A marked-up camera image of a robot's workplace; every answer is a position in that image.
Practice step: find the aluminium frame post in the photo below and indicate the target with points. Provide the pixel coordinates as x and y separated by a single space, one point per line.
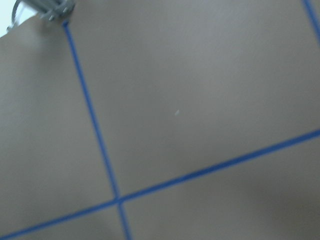
51 10

